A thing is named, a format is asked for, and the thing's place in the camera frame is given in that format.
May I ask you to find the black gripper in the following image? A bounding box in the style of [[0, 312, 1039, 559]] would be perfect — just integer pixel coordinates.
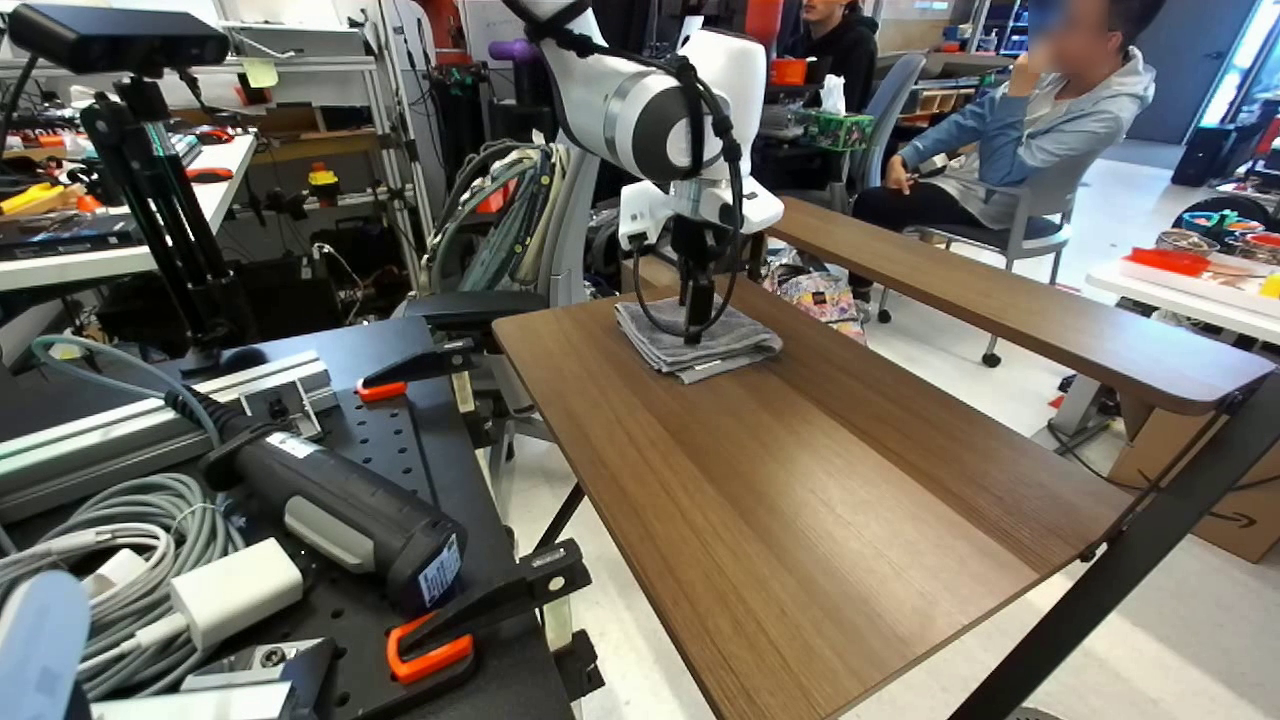
[[665, 217, 736, 346]]

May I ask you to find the grey towel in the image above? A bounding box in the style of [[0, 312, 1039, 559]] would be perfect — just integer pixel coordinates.
[[612, 291, 789, 388]]

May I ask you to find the grey office chair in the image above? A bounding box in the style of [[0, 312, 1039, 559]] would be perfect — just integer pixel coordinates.
[[410, 79, 622, 314]]

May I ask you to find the green tissue box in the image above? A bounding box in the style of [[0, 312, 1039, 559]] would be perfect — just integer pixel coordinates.
[[797, 72, 877, 152]]

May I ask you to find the orange bin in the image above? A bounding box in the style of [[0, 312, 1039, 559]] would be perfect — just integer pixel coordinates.
[[768, 51, 811, 95]]

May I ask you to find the blue office chair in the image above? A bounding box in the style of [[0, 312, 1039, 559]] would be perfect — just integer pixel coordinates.
[[849, 51, 926, 193]]

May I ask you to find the black perforated board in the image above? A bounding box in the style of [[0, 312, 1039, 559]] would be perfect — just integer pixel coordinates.
[[217, 312, 606, 720]]

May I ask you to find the person in black top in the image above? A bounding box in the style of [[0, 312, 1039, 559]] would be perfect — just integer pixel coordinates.
[[797, 0, 884, 114]]

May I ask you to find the wooden desk shelf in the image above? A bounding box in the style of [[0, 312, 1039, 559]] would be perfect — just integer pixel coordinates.
[[762, 193, 1280, 415]]

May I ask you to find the black clamp small orange grip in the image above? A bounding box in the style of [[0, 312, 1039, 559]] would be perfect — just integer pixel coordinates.
[[351, 331, 486, 412]]

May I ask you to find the purple object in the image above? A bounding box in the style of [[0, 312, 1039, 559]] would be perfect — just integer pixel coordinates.
[[484, 36, 549, 66]]

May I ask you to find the grey rolling chair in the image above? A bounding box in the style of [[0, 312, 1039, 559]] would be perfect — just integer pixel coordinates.
[[865, 145, 1083, 372]]

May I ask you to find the black grey handheld device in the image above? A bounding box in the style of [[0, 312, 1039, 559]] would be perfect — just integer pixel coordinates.
[[232, 427, 472, 621]]

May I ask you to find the seated person grey hoodie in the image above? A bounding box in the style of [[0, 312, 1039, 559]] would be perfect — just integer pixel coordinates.
[[853, 0, 1160, 237]]

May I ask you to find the black clamp large orange grip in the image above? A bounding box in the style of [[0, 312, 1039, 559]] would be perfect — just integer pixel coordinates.
[[381, 534, 594, 693]]

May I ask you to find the red flat object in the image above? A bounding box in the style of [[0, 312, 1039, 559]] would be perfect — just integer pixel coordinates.
[[1125, 245, 1217, 280]]

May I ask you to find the white side table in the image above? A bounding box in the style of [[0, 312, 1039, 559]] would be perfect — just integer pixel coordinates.
[[1083, 250, 1280, 351]]

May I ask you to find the white power adapter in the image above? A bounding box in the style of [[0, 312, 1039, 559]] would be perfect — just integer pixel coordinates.
[[169, 534, 311, 653]]

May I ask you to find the black tripod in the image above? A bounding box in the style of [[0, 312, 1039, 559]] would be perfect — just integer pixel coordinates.
[[77, 72, 261, 351]]

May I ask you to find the black silver flat device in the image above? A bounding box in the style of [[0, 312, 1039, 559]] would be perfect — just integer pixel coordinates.
[[91, 637, 339, 720]]

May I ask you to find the cardboard box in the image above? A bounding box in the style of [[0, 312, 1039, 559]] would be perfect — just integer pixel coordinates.
[[1109, 392, 1280, 569]]

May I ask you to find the white cluttered workbench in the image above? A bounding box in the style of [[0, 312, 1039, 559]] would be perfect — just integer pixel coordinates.
[[0, 129, 261, 296]]

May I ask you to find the yellow tool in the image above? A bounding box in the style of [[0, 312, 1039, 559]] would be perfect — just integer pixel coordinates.
[[0, 181, 91, 222]]

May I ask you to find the blue white rounded object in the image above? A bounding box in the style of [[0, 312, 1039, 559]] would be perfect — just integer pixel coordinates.
[[0, 569, 94, 720]]

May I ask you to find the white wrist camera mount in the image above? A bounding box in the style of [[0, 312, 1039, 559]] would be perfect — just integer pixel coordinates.
[[616, 175, 793, 258]]

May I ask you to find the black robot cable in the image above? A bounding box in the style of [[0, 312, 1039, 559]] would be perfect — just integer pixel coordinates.
[[622, 51, 750, 345]]

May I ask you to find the cable bundle on chair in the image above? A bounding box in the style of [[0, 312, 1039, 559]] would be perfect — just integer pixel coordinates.
[[414, 134, 572, 301]]

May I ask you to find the black desk frame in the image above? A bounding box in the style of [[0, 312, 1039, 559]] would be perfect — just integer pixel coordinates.
[[947, 372, 1280, 720]]

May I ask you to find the thick grey cable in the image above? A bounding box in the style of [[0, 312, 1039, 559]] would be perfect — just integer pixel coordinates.
[[27, 331, 228, 450]]

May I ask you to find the grey cable bundle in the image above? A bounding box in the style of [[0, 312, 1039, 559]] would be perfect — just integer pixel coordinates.
[[0, 469, 253, 704]]

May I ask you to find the aluminium rail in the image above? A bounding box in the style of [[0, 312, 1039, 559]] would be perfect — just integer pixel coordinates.
[[0, 346, 336, 526]]

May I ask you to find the black camera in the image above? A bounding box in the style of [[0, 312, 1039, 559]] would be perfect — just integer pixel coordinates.
[[2, 0, 232, 76]]

